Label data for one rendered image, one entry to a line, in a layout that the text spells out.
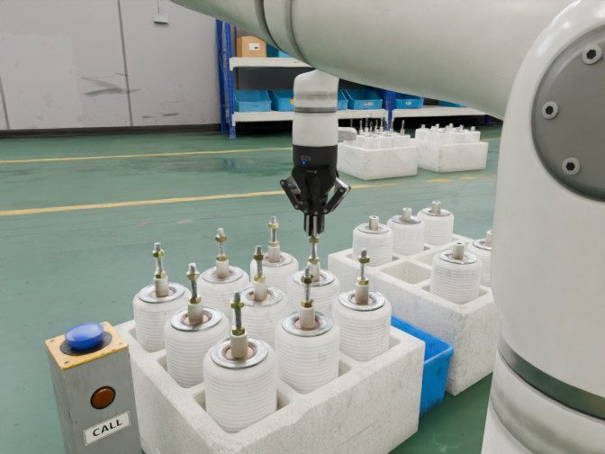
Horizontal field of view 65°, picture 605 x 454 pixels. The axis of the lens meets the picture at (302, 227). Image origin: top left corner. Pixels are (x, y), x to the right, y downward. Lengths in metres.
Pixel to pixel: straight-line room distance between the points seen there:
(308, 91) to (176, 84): 4.92
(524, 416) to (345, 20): 0.22
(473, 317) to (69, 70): 5.15
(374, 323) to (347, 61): 0.52
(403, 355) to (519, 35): 0.59
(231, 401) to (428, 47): 0.48
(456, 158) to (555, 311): 3.11
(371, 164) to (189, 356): 2.34
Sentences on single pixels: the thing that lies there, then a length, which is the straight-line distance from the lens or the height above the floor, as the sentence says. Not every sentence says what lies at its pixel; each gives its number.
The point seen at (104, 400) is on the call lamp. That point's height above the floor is 0.26.
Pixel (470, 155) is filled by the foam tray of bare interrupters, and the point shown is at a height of 0.10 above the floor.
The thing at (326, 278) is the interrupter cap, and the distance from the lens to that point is 0.85.
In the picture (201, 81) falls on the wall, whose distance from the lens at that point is 5.67.
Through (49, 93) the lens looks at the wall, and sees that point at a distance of 5.71.
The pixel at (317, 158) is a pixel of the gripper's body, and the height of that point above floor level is 0.47.
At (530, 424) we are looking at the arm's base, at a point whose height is 0.45.
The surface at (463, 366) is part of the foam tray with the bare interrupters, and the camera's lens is 1.00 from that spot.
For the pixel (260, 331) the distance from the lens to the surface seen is 0.77.
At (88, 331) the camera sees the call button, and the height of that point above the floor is 0.33.
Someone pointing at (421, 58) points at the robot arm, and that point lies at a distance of 0.29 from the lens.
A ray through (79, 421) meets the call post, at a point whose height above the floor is 0.25.
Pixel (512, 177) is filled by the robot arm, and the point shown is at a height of 0.56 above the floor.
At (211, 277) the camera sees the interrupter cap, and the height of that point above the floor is 0.25.
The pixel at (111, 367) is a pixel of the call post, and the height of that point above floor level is 0.29.
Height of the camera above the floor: 0.60
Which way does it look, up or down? 18 degrees down
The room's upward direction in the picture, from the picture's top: straight up
